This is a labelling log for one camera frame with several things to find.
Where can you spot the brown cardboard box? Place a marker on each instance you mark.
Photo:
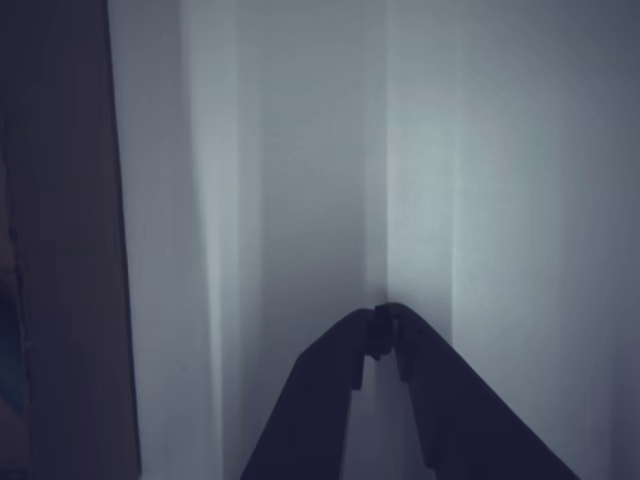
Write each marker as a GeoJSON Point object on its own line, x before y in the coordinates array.
{"type": "Point", "coordinates": [65, 250]}

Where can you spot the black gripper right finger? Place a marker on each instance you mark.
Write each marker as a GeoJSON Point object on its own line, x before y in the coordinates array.
{"type": "Point", "coordinates": [475, 425]}

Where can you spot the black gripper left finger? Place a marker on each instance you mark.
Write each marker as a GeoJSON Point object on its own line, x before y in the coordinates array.
{"type": "Point", "coordinates": [310, 400]}

